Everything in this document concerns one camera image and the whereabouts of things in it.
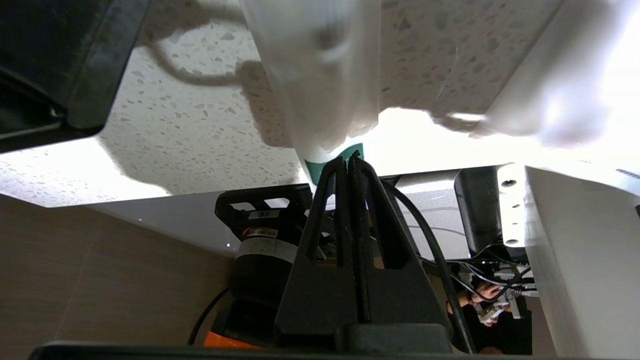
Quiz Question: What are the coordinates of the white ceramic sink basin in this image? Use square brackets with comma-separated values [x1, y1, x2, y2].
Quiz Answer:
[470, 0, 640, 149]

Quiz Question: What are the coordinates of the glossy black box drawer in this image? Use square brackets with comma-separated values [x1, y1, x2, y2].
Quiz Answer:
[0, 0, 152, 154]

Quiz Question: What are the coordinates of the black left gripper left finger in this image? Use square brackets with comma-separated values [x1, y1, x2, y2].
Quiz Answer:
[274, 156, 360, 348]

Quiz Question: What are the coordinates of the black robot torso column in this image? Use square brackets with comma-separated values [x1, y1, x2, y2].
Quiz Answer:
[454, 166, 502, 257]

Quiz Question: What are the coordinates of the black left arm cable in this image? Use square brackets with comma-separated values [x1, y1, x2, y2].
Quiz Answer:
[382, 180, 478, 355]

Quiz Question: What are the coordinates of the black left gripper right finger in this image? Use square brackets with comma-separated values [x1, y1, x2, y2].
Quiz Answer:
[347, 150, 453, 348]

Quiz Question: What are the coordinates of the bundle of robot wires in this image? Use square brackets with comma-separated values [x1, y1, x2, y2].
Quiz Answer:
[420, 242, 540, 328]

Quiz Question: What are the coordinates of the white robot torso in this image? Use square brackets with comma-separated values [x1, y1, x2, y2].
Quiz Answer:
[497, 162, 640, 360]

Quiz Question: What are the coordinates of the translucent toothbrush packet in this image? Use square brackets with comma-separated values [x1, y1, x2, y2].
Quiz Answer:
[240, 0, 382, 188]

